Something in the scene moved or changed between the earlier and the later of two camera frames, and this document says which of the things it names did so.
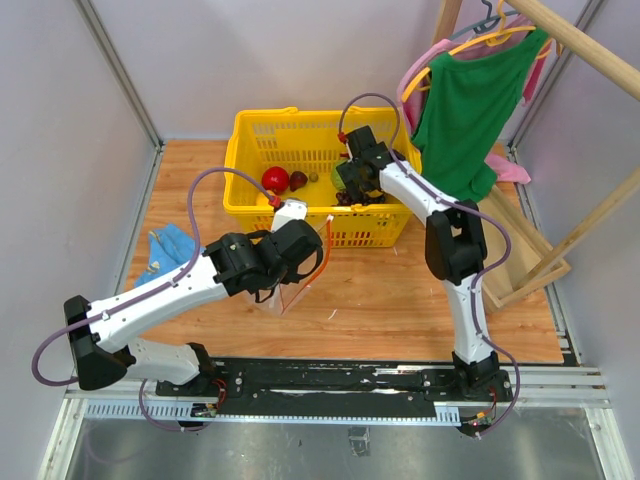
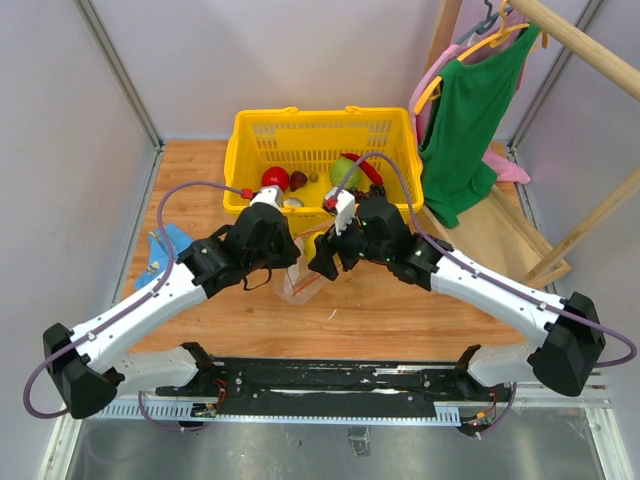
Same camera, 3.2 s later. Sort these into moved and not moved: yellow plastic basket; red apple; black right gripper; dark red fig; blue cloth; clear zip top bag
Moved: clear zip top bag; black right gripper
Not moved: yellow plastic basket; dark red fig; red apple; blue cloth
